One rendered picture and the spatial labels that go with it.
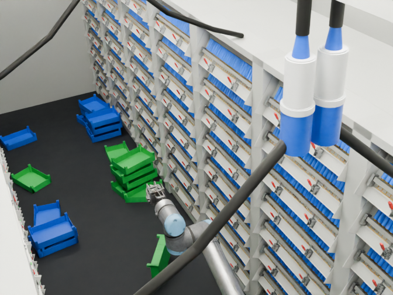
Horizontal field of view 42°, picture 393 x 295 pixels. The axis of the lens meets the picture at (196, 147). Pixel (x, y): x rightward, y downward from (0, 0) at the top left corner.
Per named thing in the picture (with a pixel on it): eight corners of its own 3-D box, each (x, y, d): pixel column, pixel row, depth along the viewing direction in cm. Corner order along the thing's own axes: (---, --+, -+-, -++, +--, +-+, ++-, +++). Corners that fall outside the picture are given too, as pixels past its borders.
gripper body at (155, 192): (160, 181, 244) (169, 195, 234) (163, 196, 249) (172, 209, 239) (145, 187, 242) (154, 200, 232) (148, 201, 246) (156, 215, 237)
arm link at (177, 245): (194, 251, 234) (191, 230, 228) (171, 260, 231) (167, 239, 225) (186, 239, 242) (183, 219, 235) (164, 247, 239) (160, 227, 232)
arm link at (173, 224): (168, 241, 224) (165, 223, 218) (158, 224, 234) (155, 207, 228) (188, 233, 226) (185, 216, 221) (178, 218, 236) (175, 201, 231)
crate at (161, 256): (170, 255, 371) (159, 254, 372) (168, 235, 360) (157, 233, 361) (161, 287, 346) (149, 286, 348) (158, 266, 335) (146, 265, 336)
